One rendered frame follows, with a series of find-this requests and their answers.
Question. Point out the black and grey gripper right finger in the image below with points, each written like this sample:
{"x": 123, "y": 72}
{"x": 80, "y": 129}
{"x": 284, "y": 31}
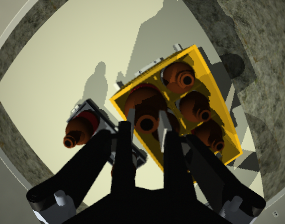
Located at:
{"x": 226, "y": 195}

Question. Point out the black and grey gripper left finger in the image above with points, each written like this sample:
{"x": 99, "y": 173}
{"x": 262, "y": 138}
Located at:
{"x": 52, "y": 200}

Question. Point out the dark grey tray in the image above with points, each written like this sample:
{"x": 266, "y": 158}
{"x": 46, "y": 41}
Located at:
{"x": 105, "y": 124}

